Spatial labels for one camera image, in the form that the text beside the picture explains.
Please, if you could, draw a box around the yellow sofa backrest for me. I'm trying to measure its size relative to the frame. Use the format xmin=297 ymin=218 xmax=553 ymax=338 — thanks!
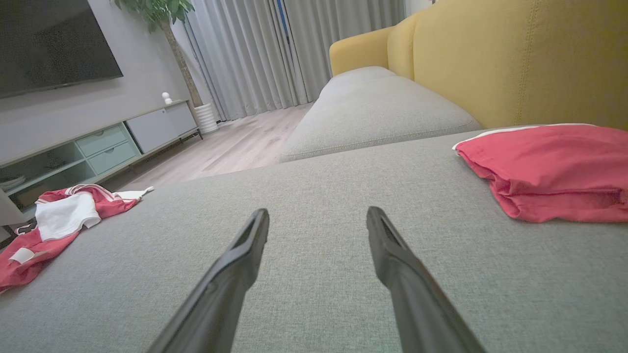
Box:
xmin=388 ymin=0 xmax=628 ymax=131

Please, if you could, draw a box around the red white basketball jersey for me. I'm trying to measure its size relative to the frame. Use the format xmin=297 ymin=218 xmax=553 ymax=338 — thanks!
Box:
xmin=0 ymin=184 xmax=154 ymax=294

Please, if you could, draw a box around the folded red garment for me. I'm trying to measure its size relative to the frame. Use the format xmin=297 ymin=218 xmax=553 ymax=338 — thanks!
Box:
xmin=452 ymin=124 xmax=628 ymax=224

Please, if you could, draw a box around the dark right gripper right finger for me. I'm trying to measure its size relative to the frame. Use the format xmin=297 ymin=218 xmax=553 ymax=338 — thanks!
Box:
xmin=366 ymin=206 xmax=486 ymax=353

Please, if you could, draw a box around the large grey sofa seat cushion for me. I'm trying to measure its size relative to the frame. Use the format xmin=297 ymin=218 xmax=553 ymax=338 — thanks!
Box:
xmin=0 ymin=128 xmax=628 ymax=353

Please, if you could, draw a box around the yellow sofa armrest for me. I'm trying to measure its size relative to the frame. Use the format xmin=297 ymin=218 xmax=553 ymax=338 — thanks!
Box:
xmin=329 ymin=26 xmax=396 ymax=77

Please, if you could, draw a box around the white ribbed plant pot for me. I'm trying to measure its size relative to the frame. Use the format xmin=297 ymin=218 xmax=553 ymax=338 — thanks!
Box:
xmin=194 ymin=102 xmax=219 ymax=134

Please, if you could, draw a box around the long low tv cabinet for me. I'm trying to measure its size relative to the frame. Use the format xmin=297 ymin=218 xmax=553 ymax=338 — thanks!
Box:
xmin=0 ymin=100 xmax=203 ymax=227

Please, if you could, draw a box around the small grey sofa seat cushion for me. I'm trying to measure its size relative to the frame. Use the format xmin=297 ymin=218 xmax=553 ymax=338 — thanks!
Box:
xmin=277 ymin=66 xmax=482 ymax=163

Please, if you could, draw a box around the grey pleated curtain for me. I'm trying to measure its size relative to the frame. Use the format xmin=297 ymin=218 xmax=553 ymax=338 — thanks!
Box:
xmin=284 ymin=0 xmax=406 ymax=104
xmin=184 ymin=0 xmax=297 ymax=122

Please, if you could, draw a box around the green indoor tree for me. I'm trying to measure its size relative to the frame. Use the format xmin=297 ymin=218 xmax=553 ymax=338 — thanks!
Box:
xmin=112 ymin=0 xmax=204 ymax=107

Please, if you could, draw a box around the black flat television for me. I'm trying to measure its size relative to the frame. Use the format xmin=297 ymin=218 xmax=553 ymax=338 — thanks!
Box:
xmin=0 ymin=0 xmax=124 ymax=100

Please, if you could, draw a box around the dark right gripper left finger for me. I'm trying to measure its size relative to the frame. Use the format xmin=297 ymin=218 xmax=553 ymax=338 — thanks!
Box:
xmin=147 ymin=208 xmax=270 ymax=353

